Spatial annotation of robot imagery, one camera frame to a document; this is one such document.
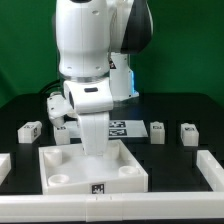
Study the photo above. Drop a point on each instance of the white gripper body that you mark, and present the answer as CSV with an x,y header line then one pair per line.
x,y
91,103

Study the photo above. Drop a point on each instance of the white square table top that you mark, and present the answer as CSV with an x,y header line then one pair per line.
x,y
66,169

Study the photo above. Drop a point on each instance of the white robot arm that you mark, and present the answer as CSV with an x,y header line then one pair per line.
x,y
87,33

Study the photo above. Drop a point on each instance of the white marker base plate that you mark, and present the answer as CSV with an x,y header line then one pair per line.
x,y
117,129

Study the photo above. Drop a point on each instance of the white left wall piece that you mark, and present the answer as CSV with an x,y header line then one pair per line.
x,y
5,166

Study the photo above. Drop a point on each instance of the white wall piece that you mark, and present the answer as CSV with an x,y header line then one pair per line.
x,y
5,166
211,170

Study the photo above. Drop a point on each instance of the white right wall piece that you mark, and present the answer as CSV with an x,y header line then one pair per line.
x,y
211,170

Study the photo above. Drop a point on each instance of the white front wall rail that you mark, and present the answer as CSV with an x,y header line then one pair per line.
x,y
115,207

